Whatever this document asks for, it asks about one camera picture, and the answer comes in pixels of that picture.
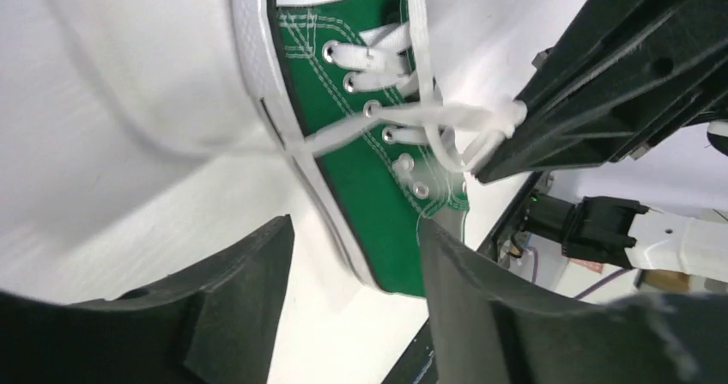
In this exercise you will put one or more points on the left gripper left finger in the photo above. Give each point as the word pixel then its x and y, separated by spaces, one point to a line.
pixel 212 322

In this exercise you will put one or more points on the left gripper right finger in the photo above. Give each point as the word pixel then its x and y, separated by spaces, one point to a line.
pixel 491 326

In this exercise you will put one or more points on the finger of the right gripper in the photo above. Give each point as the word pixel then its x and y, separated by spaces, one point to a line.
pixel 625 73

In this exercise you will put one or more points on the white shoelace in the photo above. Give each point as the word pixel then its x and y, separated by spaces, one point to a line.
pixel 461 136

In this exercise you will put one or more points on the green canvas sneaker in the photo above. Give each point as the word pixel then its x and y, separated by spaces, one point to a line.
pixel 375 191

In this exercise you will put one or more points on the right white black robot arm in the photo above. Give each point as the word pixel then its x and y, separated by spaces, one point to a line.
pixel 616 231

